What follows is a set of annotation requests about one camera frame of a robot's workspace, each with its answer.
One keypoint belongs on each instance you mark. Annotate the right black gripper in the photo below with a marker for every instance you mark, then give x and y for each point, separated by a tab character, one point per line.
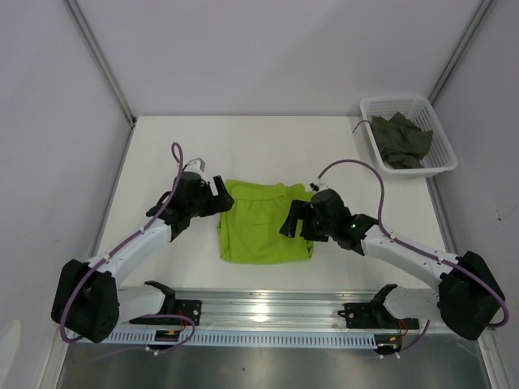
302	210

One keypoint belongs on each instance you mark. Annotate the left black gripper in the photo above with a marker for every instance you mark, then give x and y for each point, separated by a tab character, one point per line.
225	201

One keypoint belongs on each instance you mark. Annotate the lime green shorts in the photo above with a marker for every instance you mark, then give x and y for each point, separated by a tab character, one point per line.
249	233

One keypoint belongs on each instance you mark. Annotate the dark olive shorts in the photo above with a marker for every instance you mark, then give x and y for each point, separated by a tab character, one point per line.
401	144

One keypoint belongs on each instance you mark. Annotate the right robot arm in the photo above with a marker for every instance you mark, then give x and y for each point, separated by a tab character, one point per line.
460	290

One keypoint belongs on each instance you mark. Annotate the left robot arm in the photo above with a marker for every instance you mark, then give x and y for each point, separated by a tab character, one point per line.
90	299

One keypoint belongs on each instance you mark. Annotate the white plastic basket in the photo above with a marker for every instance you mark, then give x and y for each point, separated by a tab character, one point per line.
441	157

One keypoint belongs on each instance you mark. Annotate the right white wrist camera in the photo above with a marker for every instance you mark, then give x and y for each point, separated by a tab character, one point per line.
318	186

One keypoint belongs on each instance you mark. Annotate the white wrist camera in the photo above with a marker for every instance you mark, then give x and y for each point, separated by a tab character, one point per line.
196	166
318	186

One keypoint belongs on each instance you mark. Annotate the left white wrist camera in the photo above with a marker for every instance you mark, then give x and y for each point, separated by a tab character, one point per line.
196	166

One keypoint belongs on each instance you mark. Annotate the aluminium mounting rail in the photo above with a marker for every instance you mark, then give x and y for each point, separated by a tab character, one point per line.
266	310

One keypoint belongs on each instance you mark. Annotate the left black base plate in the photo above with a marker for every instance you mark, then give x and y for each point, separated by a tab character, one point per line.
191	309

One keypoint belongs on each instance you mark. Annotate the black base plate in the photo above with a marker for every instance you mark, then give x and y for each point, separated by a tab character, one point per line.
362	315
191	309

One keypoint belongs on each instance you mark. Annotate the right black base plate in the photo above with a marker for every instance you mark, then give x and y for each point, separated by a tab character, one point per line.
362	315

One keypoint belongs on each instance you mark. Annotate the white slotted cable duct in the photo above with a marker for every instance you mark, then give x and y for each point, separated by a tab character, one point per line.
208	337

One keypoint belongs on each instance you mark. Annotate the left aluminium corner post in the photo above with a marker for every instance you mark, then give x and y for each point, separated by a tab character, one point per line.
90	41

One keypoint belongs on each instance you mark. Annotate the aluminium corner post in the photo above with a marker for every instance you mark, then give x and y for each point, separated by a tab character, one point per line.
90	41
469	34

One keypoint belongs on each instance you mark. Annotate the right aluminium corner post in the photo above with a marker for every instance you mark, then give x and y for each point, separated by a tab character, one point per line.
469	34

